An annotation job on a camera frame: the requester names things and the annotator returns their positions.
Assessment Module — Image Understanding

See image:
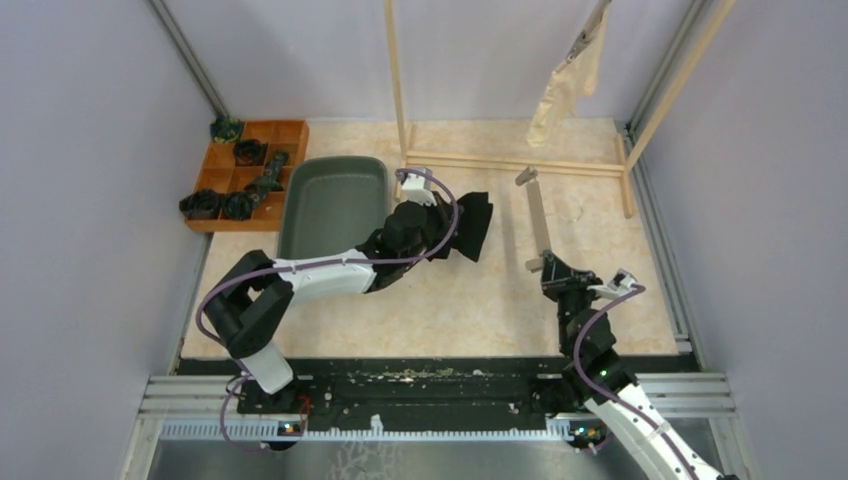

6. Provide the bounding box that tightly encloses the orange compartment tray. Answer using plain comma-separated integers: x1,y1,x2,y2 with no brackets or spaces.
184,119,310,233

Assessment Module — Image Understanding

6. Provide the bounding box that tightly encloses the dark green plastic bin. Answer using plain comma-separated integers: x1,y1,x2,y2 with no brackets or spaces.
276,156,390,260

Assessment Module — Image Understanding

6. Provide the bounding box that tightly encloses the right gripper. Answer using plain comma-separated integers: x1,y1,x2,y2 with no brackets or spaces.
541,252,604,356

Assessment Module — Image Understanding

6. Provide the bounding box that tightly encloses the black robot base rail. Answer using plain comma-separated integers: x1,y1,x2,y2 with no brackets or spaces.
231,357,587,433

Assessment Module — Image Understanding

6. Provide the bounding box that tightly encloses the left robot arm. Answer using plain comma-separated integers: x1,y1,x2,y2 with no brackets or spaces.
200,201,463,414

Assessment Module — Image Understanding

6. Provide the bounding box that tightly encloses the beige clip hanger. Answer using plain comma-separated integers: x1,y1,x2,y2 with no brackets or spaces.
565,0,612,64

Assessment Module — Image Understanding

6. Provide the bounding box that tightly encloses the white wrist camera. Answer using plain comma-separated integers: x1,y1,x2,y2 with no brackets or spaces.
397,167,436,206
588,269,640,300

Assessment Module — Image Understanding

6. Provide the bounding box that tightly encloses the wooden clothes rack frame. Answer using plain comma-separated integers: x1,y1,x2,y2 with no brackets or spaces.
381,1,735,218

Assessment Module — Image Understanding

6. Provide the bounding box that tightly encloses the black garment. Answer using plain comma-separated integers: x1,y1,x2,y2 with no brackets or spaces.
450,192,494,262

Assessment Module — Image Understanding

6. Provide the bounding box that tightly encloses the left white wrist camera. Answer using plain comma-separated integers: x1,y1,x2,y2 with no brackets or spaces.
397,167,436,206

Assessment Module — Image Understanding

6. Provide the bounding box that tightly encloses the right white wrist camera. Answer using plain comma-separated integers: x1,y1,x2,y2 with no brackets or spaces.
588,269,640,300

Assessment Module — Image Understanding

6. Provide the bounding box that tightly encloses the beige cotton underwear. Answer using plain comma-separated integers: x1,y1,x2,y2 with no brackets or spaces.
525,7,610,148

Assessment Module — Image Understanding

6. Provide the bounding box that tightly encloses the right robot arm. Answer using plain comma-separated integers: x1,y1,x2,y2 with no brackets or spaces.
540,250,737,479

